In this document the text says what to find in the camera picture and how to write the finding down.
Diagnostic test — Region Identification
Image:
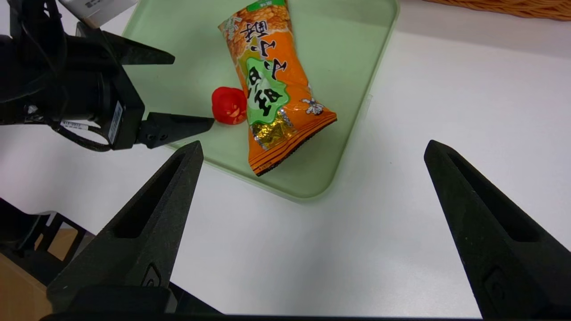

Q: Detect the orange snack bag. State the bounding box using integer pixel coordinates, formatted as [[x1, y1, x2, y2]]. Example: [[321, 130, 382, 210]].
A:
[[218, 0, 338, 177]]

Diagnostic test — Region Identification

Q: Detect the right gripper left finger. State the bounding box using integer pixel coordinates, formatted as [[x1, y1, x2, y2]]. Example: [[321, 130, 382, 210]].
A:
[[45, 140, 204, 315]]

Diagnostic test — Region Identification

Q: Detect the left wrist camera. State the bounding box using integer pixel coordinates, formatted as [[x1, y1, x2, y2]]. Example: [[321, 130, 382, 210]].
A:
[[58, 0, 140, 29]]

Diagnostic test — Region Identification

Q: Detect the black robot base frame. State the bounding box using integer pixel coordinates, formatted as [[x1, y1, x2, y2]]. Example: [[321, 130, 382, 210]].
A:
[[0, 198, 87, 288]]

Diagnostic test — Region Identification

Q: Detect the orange wicker basket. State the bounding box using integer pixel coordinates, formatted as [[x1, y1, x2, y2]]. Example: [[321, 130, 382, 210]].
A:
[[422, 0, 571, 22]]

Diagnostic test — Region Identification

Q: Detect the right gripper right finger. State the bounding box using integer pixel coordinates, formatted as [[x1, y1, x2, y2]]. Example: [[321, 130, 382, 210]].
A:
[[424, 140, 571, 320]]

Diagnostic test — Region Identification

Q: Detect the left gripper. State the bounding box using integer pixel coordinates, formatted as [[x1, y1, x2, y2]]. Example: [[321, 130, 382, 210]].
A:
[[67, 22, 215, 151]]

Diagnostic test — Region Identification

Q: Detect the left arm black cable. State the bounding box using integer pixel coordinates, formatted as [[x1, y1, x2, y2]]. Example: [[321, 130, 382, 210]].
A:
[[47, 120, 112, 153]]

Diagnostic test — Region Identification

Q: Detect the red rubber duck toy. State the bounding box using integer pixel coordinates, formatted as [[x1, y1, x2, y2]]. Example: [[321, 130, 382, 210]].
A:
[[211, 86, 248, 126]]

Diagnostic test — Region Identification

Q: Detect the light green plastic tray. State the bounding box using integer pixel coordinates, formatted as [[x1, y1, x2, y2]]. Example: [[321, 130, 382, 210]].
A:
[[123, 0, 400, 202]]

